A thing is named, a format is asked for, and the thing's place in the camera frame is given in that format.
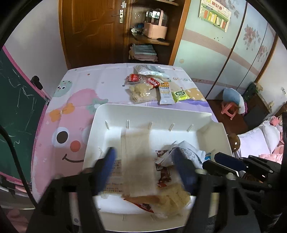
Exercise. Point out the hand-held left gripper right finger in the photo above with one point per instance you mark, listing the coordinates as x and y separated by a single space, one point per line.
185 170

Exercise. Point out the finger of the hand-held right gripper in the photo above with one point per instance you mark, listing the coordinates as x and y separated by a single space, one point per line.
228 161
213 167

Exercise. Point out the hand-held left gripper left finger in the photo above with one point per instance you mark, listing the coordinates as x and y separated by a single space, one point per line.
105 172

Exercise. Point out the large blue white snack bag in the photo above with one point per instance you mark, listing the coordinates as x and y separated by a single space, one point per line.
190 152

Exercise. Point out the brown snack packet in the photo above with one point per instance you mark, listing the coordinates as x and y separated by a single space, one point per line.
164 177

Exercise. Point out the clear yellow cracker packet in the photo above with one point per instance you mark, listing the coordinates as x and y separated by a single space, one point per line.
174 197
139 93

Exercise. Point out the clear bag brown bread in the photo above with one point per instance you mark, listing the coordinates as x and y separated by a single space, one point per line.
138 161

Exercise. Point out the white plastic tray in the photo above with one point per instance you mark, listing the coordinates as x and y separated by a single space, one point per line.
143 116

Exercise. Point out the pink cloth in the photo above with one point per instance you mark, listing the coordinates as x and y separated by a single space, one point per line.
272 156

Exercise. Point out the brown round wooden knob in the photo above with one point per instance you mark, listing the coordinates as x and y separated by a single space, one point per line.
234 142

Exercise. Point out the white pillow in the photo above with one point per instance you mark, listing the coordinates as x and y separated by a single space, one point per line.
270 136

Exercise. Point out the pink plastic stool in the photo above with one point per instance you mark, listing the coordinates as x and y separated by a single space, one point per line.
227 108

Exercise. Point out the blue white plush cushion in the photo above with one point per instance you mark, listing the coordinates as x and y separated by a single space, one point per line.
232 95

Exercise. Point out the green snack packet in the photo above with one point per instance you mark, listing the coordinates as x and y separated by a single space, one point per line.
181 95

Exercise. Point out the white orange snack packet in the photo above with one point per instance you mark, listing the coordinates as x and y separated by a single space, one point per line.
166 95

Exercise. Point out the cartoon printed tablecloth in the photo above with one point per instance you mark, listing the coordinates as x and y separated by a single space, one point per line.
89 76

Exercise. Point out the dark red snack packet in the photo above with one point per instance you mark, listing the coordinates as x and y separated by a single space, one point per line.
132 78

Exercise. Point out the clear pale blue packet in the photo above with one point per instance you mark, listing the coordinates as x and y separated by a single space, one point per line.
148 70

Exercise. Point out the flower printed wardrobe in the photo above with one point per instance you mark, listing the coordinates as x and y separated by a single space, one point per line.
201 56

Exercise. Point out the pink framed green chalkboard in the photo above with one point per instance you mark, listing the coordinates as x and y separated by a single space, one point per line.
18 100

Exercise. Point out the black chalkboard clamp knob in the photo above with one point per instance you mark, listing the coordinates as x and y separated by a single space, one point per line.
37 81

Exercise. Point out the stack of folded cloths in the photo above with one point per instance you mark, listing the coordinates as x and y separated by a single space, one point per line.
143 52

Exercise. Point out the wooden corner shelf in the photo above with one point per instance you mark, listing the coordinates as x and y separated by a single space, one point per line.
152 41

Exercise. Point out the brown wooden door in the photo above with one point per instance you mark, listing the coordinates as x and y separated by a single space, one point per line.
89 33

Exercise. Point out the pink storage basket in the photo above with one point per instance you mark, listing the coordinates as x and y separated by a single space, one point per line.
154 31

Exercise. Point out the small toys pile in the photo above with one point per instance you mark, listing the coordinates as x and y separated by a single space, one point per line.
137 28

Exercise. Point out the wall poster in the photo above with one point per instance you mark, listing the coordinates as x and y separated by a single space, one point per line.
213 15

